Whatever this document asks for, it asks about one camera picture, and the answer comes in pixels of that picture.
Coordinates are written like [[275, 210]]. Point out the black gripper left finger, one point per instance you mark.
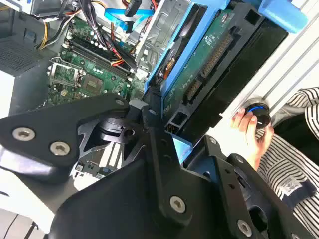
[[45, 134]]

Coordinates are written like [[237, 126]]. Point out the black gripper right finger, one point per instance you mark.
[[229, 184]]

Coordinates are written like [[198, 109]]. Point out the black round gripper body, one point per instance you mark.
[[119, 206]]

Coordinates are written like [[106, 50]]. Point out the round black blue-ringed tool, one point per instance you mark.
[[261, 115]]

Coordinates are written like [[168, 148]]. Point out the hard disk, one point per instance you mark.
[[211, 57]]

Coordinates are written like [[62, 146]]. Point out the bare person hand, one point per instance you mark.
[[254, 147]]

